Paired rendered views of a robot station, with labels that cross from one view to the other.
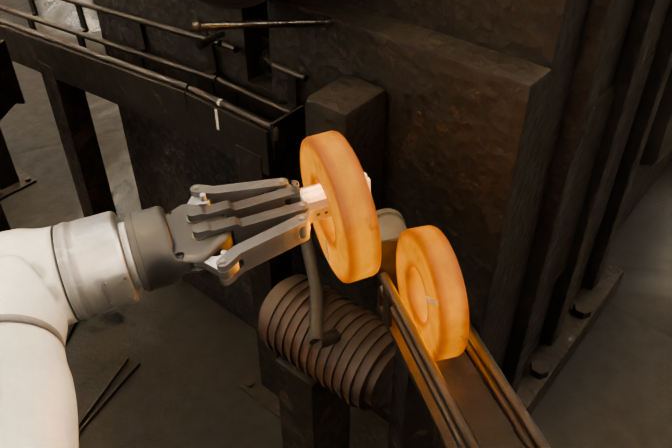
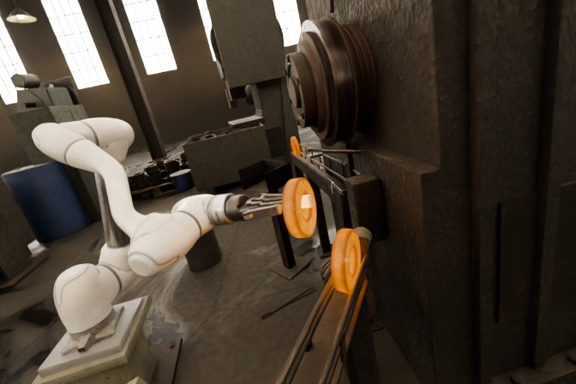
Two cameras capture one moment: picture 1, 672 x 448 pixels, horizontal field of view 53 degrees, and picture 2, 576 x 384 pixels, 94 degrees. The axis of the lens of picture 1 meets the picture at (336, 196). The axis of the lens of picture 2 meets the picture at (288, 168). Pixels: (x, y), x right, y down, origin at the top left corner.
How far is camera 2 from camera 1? 0.47 m
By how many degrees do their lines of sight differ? 44
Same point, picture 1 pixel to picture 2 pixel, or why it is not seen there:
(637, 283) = not seen: outside the picture
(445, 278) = (337, 248)
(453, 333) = (336, 275)
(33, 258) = (204, 201)
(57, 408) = (175, 236)
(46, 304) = (199, 213)
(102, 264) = (217, 206)
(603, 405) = not seen: outside the picture
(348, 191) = (286, 195)
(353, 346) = not seen: hidden behind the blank
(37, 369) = (178, 225)
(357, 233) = (286, 212)
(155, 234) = (234, 201)
